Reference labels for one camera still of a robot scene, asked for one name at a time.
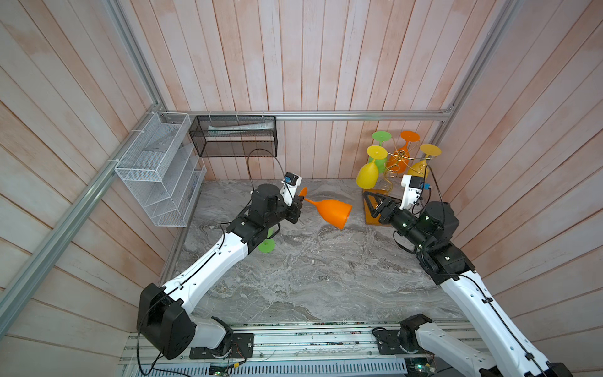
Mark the orange wooden rack base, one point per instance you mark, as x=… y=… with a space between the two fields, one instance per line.
x=374 y=204

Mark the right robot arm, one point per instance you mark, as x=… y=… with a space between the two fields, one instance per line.
x=430 y=233

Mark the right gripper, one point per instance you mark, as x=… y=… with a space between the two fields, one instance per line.
x=390 y=208

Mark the green wine glass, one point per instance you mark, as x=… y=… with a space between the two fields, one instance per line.
x=267 y=246
x=381 y=137

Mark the aluminium mounting rail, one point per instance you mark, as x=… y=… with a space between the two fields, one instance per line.
x=315 y=341

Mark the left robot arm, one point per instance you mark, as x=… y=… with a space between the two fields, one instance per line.
x=164 y=311

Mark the orange wine glass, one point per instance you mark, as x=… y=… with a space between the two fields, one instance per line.
x=398 y=161
x=333 y=211

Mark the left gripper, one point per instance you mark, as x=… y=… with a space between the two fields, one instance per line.
x=294 y=208

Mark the left yellow wine glass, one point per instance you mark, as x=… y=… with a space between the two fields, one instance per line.
x=369 y=173

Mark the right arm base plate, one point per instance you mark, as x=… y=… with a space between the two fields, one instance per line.
x=397 y=342

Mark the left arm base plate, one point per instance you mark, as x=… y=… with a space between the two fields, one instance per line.
x=238 y=346

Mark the black mesh wall basket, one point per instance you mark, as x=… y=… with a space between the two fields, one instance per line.
x=234 y=136

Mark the right yellow wine glass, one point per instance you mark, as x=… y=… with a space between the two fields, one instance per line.
x=419 y=169

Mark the white mesh shelf organizer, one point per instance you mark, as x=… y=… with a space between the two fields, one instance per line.
x=161 y=168

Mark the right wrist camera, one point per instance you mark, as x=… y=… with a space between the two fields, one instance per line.
x=413 y=187

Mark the yellow wine glass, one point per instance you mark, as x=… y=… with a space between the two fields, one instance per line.
x=419 y=169
x=369 y=173

